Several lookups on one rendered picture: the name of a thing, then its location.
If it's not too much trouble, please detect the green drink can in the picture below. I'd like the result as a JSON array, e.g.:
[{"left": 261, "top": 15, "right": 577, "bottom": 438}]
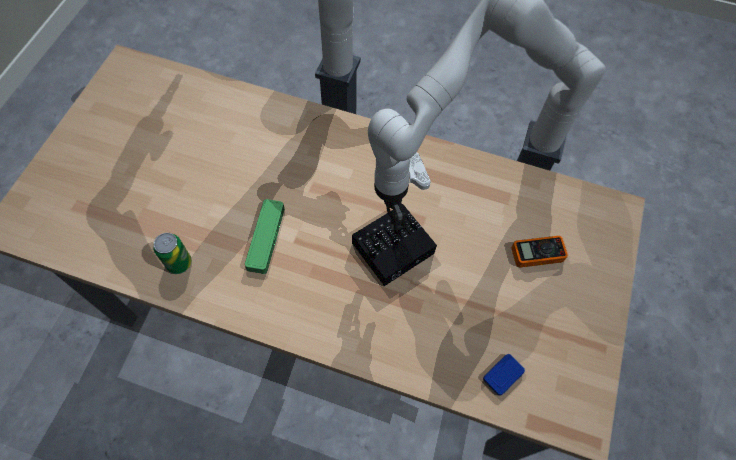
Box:
[{"left": 153, "top": 233, "right": 192, "bottom": 274}]

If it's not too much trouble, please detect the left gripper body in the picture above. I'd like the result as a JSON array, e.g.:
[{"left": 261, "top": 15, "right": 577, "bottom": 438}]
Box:
[{"left": 374, "top": 182, "right": 408, "bottom": 209}]

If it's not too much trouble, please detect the black lighting desk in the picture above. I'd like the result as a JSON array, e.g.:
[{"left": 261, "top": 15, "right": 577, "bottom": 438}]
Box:
[{"left": 352, "top": 204, "right": 437, "bottom": 286}]

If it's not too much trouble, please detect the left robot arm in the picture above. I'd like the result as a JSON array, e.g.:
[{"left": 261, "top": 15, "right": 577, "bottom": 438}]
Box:
[{"left": 368, "top": 0, "right": 605, "bottom": 196}]

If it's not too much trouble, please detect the orange digital multimeter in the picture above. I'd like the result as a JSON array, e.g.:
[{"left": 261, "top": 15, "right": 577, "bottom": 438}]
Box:
[{"left": 511, "top": 236, "right": 568, "bottom": 268}]

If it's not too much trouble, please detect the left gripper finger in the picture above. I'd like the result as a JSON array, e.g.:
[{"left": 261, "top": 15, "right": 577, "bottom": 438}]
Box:
[{"left": 384, "top": 200, "right": 406, "bottom": 231}]

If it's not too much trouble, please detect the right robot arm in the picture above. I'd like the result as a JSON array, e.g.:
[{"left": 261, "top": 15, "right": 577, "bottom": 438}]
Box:
[{"left": 318, "top": 0, "right": 353, "bottom": 77}]

